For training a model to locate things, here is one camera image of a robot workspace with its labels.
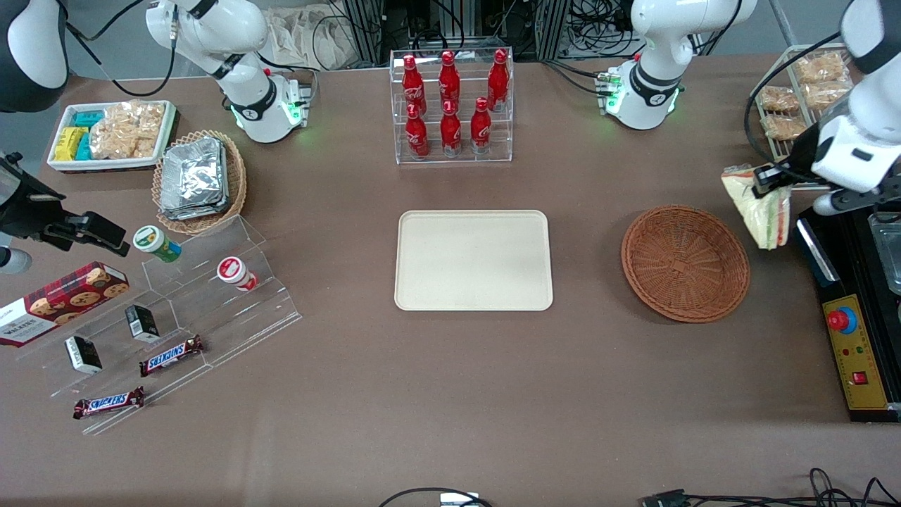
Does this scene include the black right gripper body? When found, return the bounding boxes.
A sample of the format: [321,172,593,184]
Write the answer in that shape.
[0,151,68,240]

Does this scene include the plastic-wrapped triangle sandwich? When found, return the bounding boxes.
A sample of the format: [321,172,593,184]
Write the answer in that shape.
[721,164,793,251]

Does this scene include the white rectangular snack tray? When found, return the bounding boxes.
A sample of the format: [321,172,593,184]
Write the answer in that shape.
[46,100,178,173]

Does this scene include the silver foil tray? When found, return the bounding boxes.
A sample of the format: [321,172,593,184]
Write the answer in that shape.
[868,211,901,295]

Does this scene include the round brown wicker basket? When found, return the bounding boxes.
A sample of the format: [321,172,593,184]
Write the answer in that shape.
[621,204,751,324]

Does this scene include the black tray sealing machine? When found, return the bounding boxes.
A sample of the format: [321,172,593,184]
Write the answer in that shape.
[794,201,901,423]

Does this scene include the oval light wicker basket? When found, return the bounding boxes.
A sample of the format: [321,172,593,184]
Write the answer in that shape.
[151,130,248,236]

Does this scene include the beige plastic serving tray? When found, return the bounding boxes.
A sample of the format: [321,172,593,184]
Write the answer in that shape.
[394,209,554,312]

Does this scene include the clear bag of fried snacks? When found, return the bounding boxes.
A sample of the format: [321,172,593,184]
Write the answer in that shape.
[106,101,167,134]
[795,53,849,84]
[759,86,802,113]
[802,81,854,110]
[760,114,809,142]
[90,127,164,160]

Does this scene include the green lidded cup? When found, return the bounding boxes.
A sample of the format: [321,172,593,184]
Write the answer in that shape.
[133,225,182,263]

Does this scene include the red tartan cookie box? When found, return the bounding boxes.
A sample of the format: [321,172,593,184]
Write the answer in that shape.
[0,261,131,348]

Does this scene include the yellow snack pack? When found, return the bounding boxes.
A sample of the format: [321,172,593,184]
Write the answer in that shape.
[55,127,89,161]

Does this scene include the small black box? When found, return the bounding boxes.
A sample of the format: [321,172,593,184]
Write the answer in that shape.
[65,335,103,375]
[125,304,160,344]

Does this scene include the stack of foil containers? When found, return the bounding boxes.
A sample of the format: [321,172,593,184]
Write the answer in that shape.
[159,137,230,221]

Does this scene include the red lidded cup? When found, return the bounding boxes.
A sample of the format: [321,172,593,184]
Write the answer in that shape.
[216,256,259,292]

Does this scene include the brown Snickers bar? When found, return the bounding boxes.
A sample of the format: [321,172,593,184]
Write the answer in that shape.
[73,386,146,420]
[139,334,206,378]

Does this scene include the red emergency stop button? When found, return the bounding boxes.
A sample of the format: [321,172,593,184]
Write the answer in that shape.
[826,307,859,336]

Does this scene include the grey metal pole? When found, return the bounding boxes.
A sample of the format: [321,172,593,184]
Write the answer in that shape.
[769,0,800,47]

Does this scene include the clear acrylic stepped stand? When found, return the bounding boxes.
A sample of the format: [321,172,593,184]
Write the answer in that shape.
[14,215,303,437]

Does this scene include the clear acrylic bottle rack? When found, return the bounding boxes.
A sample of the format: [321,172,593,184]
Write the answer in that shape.
[389,48,515,165]

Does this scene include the beige cloth bag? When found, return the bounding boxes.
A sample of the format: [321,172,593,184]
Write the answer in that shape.
[266,6,367,71]

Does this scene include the red cola bottle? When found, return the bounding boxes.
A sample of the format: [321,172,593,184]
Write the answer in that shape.
[405,104,430,159]
[470,97,493,154]
[487,49,510,110]
[403,55,427,117]
[439,51,461,113]
[441,100,463,157]

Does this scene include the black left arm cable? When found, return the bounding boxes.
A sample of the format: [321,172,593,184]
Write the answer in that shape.
[746,32,845,185]

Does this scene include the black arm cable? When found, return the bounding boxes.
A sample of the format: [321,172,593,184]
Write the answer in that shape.
[67,0,177,97]
[746,32,845,185]

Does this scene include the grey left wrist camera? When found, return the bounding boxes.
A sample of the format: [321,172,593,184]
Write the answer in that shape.
[812,189,882,217]

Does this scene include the silver machine handle bar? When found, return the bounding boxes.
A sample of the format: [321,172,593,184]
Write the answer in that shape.
[795,217,840,284]

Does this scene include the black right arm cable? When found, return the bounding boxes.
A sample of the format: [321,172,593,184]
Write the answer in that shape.
[67,0,177,97]

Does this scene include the tangle of black cables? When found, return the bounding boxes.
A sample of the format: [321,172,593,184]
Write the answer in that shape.
[569,0,643,58]

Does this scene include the aluminium frame post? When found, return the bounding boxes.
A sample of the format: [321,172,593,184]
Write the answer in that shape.
[341,0,385,68]
[535,0,571,61]

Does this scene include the black cable with connector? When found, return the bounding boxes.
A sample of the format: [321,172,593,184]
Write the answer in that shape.
[641,467,901,507]

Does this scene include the thin black looped cable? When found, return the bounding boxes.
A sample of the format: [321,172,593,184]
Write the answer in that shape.
[379,487,493,507]

